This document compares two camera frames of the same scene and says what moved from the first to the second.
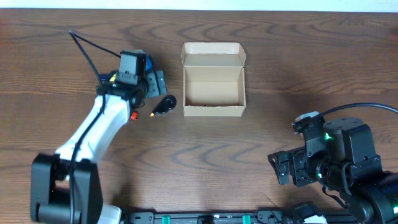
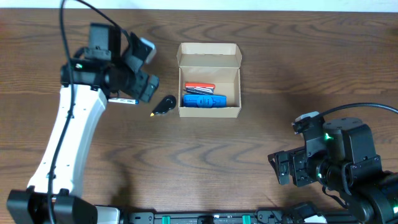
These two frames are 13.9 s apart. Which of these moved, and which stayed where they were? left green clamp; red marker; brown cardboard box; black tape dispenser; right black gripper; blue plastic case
Moved: blue plastic case; red marker
Stayed: brown cardboard box; right black gripper; black tape dispenser; left green clamp
